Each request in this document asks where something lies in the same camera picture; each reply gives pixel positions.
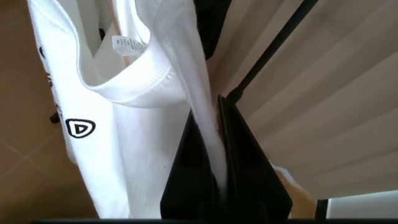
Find beige curtain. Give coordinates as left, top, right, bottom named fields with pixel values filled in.
left=205, top=0, right=398, bottom=200

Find black shorts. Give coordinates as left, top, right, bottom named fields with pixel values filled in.
left=192, top=0, right=233, bottom=61

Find pink clothes hanger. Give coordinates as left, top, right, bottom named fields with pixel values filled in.
left=105, top=0, right=132, bottom=67

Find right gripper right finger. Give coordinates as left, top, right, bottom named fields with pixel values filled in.
left=216, top=95, right=294, bottom=219

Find black clothes rack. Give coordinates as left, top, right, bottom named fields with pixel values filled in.
left=49, top=0, right=320, bottom=124

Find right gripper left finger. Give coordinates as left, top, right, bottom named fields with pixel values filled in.
left=160, top=110, right=219, bottom=219

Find white garment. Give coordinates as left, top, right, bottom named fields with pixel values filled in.
left=26, top=0, right=229, bottom=220

